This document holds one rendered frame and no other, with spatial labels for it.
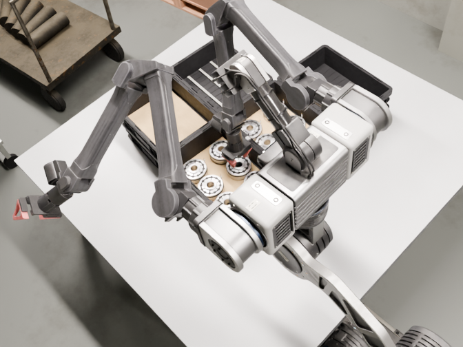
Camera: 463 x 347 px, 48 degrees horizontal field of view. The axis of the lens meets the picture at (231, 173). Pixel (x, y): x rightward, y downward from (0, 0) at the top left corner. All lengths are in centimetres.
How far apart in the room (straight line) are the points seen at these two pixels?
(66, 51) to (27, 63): 27
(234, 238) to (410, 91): 156
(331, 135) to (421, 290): 161
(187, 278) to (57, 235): 132
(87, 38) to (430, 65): 229
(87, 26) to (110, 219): 187
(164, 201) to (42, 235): 201
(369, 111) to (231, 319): 96
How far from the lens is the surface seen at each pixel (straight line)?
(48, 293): 308
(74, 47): 372
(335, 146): 130
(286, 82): 152
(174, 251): 214
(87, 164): 156
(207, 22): 169
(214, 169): 215
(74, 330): 294
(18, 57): 384
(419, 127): 245
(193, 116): 234
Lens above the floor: 256
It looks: 55 degrees down
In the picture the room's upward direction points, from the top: 13 degrees counter-clockwise
